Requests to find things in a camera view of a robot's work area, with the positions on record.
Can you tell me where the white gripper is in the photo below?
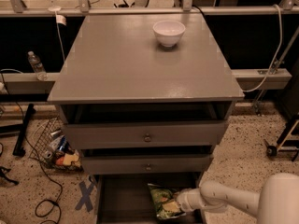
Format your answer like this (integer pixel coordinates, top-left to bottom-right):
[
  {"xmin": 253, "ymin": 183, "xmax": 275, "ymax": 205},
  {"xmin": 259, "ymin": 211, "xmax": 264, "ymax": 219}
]
[{"xmin": 162, "ymin": 189, "xmax": 203, "ymax": 214}]

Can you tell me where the wire basket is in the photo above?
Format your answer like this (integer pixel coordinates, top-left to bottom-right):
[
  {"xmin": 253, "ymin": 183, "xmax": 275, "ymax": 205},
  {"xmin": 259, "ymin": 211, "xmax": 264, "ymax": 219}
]
[{"xmin": 30, "ymin": 118, "xmax": 82, "ymax": 171}]

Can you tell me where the grey drawer cabinet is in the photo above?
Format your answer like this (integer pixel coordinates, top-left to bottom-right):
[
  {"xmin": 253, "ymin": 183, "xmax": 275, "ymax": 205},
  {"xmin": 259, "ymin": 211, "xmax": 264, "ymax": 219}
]
[{"xmin": 47, "ymin": 12, "xmax": 245, "ymax": 224}]

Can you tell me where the metal railing frame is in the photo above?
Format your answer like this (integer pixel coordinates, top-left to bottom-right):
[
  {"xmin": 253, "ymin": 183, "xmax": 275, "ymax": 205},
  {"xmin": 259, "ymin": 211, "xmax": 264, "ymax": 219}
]
[{"xmin": 0, "ymin": 0, "xmax": 299, "ymax": 90}]

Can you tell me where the black wheeled cart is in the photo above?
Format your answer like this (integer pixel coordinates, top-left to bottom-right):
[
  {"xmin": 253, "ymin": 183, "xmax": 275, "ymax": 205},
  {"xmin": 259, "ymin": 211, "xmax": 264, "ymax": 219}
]
[{"xmin": 263, "ymin": 114, "xmax": 299, "ymax": 161}]

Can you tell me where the clear plastic water bottle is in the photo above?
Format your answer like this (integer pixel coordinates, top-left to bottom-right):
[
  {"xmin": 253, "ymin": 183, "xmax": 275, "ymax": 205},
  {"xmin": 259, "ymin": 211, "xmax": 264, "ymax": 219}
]
[{"xmin": 27, "ymin": 51, "xmax": 48, "ymax": 81}]

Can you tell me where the grey bottom drawer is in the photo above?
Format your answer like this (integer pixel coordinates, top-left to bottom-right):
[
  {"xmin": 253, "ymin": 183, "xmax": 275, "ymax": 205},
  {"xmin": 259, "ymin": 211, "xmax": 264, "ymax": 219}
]
[{"xmin": 96, "ymin": 173, "xmax": 204, "ymax": 224}]

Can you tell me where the white ceramic bowl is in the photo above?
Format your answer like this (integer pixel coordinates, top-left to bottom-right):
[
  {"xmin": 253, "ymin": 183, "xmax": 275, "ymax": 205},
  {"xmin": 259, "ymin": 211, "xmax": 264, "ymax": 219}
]
[{"xmin": 152, "ymin": 21, "xmax": 186, "ymax": 47}]

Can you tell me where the black stand leg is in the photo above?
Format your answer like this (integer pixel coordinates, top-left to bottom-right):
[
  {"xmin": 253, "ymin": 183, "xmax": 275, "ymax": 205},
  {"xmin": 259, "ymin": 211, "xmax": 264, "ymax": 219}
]
[{"xmin": 13, "ymin": 104, "xmax": 36, "ymax": 157}]

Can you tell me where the black floor cable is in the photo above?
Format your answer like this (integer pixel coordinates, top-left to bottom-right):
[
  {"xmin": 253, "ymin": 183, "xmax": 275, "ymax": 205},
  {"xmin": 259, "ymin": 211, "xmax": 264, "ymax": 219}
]
[{"xmin": 0, "ymin": 72, "xmax": 64, "ymax": 224}]

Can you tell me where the white cord with tag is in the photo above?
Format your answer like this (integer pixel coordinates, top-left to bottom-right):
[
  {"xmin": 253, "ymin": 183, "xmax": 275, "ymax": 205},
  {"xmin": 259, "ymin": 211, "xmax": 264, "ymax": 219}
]
[{"xmin": 42, "ymin": 0, "xmax": 67, "ymax": 63}]

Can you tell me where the grey top drawer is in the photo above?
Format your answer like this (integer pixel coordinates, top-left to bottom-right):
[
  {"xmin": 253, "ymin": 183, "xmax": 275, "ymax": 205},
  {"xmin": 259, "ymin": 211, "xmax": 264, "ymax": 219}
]
[{"xmin": 59, "ymin": 101, "xmax": 233, "ymax": 149}]

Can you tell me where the grey drawer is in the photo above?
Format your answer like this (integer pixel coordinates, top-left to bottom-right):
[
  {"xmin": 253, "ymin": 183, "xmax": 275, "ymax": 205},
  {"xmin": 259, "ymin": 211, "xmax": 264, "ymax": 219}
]
[
  {"xmin": 81, "ymin": 146, "xmax": 213, "ymax": 175},
  {"xmin": 59, "ymin": 101, "xmax": 233, "ymax": 149},
  {"xmin": 96, "ymin": 173, "xmax": 204, "ymax": 224}
]

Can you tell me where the yellow sponge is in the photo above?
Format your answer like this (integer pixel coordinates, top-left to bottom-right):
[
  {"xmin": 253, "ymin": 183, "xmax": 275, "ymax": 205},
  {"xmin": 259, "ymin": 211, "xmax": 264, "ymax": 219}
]
[{"xmin": 63, "ymin": 154, "xmax": 80, "ymax": 167}]

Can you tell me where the grey middle drawer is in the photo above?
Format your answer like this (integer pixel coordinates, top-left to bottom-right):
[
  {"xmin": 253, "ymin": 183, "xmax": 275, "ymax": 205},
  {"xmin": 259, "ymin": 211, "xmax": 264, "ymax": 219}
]
[{"xmin": 81, "ymin": 146, "xmax": 213, "ymax": 175}]

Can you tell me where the white hanging cable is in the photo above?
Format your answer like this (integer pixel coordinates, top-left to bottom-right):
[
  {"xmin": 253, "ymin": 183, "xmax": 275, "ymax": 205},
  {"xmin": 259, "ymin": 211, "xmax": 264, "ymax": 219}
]
[{"xmin": 242, "ymin": 4, "xmax": 284, "ymax": 93}]

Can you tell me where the soda can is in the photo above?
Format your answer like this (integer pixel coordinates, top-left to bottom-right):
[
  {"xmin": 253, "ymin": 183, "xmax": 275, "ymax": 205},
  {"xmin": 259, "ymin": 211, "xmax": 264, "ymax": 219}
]
[{"xmin": 43, "ymin": 150, "xmax": 53, "ymax": 161}]

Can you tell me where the green jalapeno chip bag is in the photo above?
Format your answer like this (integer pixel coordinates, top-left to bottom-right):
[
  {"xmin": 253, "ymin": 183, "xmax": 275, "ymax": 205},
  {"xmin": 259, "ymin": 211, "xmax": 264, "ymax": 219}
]
[{"xmin": 148, "ymin": 183, "xmax": 186, "ymax": 220}]

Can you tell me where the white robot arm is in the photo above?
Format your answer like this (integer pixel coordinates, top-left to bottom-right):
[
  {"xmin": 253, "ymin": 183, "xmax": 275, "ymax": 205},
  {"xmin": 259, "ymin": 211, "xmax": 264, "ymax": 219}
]
[{"xmin": 163, "ymin": 173, "xmax": 299, "ymax": 224}]

